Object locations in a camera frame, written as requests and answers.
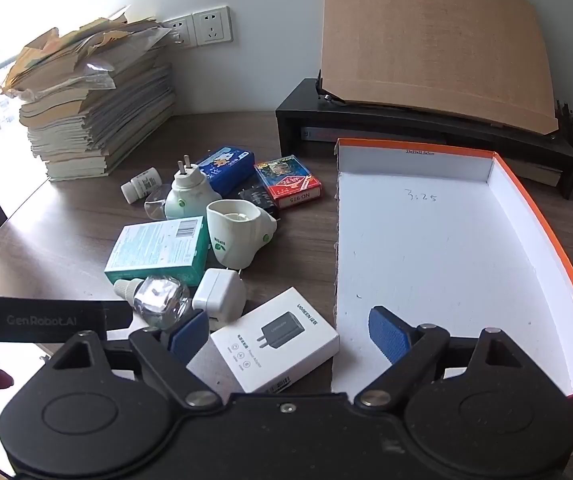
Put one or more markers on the black monitor riser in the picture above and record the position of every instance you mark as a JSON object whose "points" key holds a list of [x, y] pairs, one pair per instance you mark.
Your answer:
{"points": [[416, 127]]}

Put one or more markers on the white power adapter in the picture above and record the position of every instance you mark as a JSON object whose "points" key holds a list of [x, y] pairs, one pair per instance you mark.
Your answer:
{"points": [[219, 295]]}

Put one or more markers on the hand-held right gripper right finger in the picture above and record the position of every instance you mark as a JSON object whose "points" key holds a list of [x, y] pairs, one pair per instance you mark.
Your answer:
{"points": [[389, 335]]}

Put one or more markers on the clear liquid refill bottle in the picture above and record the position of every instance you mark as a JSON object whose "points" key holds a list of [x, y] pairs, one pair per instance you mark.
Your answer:
{"points": [[159, 300]]}

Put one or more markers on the black charger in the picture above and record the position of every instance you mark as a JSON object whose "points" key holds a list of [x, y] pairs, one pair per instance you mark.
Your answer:
{"points": [[259, 201]]}

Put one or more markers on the orange and white cardboard box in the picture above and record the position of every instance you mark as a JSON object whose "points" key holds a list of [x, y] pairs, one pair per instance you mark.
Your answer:
{"points": [[441, 260]]}

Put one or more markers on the wooden book stand board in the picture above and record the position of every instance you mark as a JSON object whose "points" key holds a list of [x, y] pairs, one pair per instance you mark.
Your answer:
{"points": [[431, 45]]}

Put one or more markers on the white charger packaging box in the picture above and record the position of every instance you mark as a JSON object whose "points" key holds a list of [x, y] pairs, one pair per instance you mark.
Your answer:
{"points": [[276, 340]]}

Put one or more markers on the teal and white box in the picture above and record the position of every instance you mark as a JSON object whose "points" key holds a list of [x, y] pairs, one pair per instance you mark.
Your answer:
{"points": [[156, 250]]}

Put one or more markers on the white pill bottle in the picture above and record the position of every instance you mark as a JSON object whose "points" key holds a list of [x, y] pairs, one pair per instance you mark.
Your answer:
{"points": [[140, 185]]}

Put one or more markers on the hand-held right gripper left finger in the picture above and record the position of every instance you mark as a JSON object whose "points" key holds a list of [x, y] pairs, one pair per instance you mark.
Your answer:
{"points": [[190, 336]]}

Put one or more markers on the blue printed box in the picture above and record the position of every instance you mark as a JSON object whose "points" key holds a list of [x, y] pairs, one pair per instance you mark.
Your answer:
{"points": [[226, 170]]}

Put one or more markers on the red playing card box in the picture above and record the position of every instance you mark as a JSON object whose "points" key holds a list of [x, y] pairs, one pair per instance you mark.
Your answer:
{"points": [[289, 180]]}

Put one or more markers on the white vaporizer with clear bottle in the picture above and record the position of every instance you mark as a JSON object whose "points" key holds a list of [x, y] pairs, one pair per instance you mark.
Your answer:
{"points": [[186, 192]]}

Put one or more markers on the stack of paper booklets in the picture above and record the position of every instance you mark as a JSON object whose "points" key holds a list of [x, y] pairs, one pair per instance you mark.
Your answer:
{"points": [[91, 125]]}

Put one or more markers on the clear plastic bag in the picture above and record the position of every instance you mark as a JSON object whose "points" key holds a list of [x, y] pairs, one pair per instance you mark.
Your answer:
{"points": [[97, 74]]}

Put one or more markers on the white wall socket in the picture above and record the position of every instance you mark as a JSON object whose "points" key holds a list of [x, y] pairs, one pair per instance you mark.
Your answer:
{"points": [[212, 25], [180, 30]]}

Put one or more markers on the white vaporizer shell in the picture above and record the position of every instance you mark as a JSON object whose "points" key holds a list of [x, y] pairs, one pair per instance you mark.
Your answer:
{"points": [[239, 235]]}

